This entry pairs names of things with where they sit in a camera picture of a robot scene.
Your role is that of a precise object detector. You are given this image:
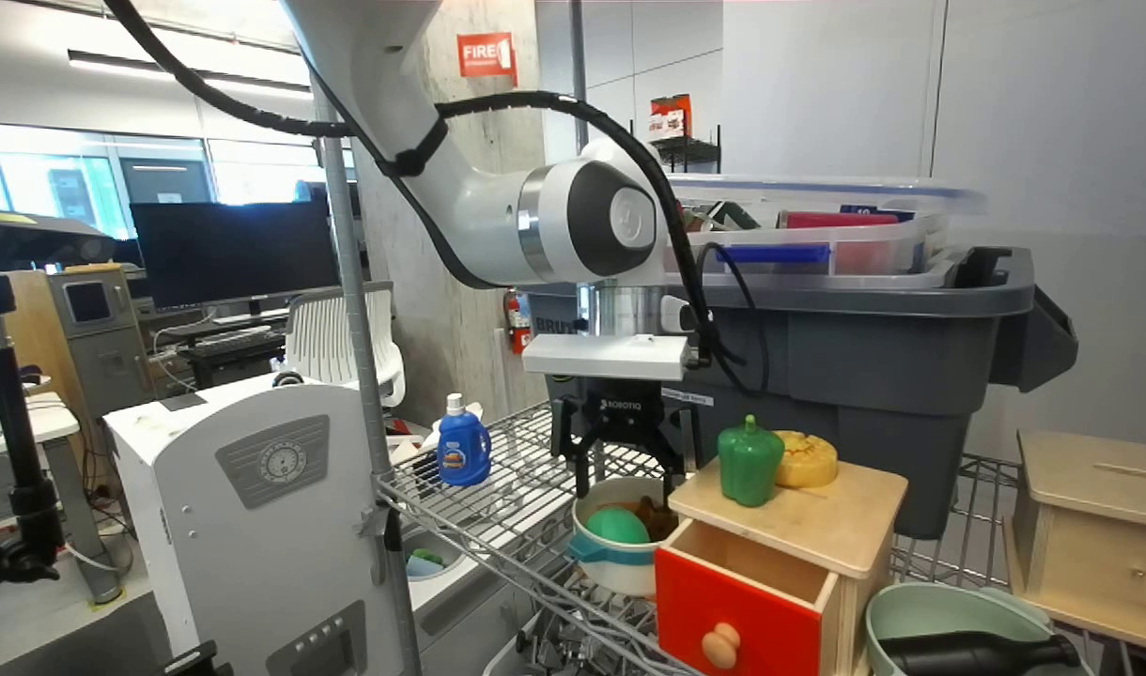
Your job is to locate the light wooden box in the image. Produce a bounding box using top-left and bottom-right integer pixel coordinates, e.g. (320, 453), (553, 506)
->
(1002, 427), (1146, 653)

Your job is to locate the red wall sign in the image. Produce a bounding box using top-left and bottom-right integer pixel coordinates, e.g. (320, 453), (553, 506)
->
(455, 30), (523, 85)

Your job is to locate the green toy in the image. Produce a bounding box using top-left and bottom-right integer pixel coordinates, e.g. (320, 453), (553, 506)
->
(404, 542), (459, 579)

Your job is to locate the metal wire shelf rack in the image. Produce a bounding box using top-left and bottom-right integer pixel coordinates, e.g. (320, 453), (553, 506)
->
(304, 117), (1146, 676)

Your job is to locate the grey plastic tote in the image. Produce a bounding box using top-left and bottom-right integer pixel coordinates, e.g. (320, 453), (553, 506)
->
(516, 241), (1084, 542)

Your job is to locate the black computer monitor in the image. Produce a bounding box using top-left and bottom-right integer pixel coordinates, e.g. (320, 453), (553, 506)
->
(133, 199), (367, 313)

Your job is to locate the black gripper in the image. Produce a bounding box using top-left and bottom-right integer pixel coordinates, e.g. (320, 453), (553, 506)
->
(550, 372), (696, 500)

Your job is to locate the green toy pepper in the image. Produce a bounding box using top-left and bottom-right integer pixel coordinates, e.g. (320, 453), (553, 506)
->
(714, 412), (791, 512)

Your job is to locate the clear plastic storage bin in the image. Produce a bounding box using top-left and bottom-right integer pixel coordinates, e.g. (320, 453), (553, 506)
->
(663, 172), (992, 279)

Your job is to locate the blue detergent bottle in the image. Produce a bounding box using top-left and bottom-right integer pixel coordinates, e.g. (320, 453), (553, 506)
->
(421, 392), (495, 491)

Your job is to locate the turquoise ball toy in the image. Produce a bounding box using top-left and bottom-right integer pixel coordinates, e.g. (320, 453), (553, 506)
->
(582, 505), (654, 550)

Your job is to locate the black stand pole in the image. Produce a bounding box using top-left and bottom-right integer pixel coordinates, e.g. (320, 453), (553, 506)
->
(0, 269), (69, 585)

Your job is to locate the wooden chest with red drawer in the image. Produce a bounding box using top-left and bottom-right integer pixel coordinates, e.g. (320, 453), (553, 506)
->
(654, 453), (911, 676)

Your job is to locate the beige equipment cabinet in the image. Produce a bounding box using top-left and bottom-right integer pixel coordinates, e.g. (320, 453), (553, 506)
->
(3, 258), (165, 422)

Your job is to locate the yellow toy pepper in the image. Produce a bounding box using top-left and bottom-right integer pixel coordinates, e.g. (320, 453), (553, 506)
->
(776, 427), (842, 491)

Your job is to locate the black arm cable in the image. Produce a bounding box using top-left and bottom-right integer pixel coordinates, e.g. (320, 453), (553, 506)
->
(99, 0), (776, 406)

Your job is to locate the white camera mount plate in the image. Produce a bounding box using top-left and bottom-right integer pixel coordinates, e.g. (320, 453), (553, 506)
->
(520, 327), (696, 386)

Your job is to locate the brown toy food piece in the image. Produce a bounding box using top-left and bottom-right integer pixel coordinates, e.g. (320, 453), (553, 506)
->
(632, 496), (682, 542)

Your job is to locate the white pot with teal band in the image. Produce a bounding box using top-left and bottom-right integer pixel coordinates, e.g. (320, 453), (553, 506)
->
(565, 479), (677, 600)

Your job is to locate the black shelf with red sign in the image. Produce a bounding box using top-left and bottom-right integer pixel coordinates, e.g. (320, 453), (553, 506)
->
(629, 90), (727, 176)

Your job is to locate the red fire extinguisher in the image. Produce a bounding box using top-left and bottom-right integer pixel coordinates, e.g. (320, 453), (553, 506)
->
(499, 289), (539, 361)

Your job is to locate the white chair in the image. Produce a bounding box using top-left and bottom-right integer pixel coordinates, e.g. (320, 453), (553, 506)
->
(272, 283), (411, 411)

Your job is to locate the white grey machine housing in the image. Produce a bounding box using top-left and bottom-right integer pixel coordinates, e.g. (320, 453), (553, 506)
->
(102, 372), (413, 676)

